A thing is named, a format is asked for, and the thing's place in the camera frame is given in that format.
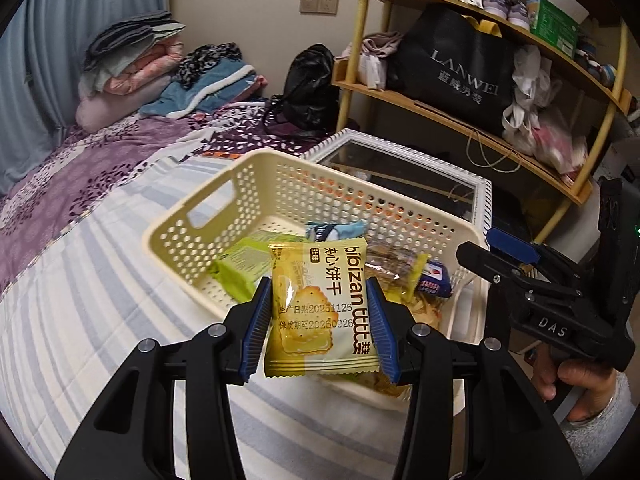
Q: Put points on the purple grey sneaker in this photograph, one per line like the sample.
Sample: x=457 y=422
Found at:
x=495 y=2
x=520 y=15

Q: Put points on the bamboo shelf rack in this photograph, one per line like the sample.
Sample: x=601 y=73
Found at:
x=570 y=187

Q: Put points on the grey folded blanket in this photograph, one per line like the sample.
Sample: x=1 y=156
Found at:
x=125 y=35

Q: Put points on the striped white grey sheet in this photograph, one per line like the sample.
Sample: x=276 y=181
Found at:
x=75 y=320

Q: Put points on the black shopping bag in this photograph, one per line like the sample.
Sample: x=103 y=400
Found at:
x=450 y=70

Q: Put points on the purple floral bedsheet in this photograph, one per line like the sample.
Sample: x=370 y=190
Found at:
x=100 y=170

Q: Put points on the small white plastic bag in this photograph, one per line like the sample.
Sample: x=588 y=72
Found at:
x=372 y=70

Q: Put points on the yellow biscuit packet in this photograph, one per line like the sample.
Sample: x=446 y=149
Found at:
x=320 y=310

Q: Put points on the person's right forearm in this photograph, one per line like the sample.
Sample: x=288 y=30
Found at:
x=610 y=425

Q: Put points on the peach pink folded quilt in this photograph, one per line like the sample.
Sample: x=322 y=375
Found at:
x=150 y=67

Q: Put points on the cream perforated basket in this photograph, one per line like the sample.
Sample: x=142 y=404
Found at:
x=280 y=195

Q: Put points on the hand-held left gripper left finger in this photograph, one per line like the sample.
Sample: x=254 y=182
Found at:
x=255 y=330

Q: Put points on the pink cloth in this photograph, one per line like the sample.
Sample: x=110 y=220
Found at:
x=380 y=42

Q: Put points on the light blue snack bag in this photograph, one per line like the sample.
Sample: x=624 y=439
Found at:
x=332 y=231

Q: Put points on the small clear grain bar packet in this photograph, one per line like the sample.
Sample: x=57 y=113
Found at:
x=395 y=265

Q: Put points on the white framed glass table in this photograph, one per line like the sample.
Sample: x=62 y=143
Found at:
x=400 y=170

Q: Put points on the beige wall socket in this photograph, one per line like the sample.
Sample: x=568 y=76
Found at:
x=329 y=4
x=310 y=4

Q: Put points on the person's right hand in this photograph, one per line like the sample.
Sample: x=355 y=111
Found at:
x=585 y=385

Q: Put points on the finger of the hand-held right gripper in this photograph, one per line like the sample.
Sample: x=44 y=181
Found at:
x=490 y=262
x=510 y=242

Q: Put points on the pale green folded blanket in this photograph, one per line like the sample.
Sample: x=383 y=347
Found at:
x=105 y=72

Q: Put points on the black plastic bag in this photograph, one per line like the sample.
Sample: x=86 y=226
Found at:
x=310 y=85

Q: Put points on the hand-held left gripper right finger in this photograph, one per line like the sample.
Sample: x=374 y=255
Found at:
x=382 y=330

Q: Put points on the dark blue wafer packet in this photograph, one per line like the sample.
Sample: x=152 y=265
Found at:
x=434 y=280

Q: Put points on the green cardboard box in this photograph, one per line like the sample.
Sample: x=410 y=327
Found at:
x=550 y=25

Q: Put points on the leopard print cloth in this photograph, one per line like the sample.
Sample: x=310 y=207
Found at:
x=210 y=62

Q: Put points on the lavender quilt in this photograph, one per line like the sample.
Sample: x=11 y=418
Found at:
x=115 y=107

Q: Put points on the green seaweed pack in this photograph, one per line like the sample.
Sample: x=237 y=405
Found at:
x=240 y=265

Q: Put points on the pink plastic bag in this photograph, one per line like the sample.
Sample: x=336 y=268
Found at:
x=555 y=145

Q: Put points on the blue-grey curtain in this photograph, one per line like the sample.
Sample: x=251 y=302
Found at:
x=45 y=60

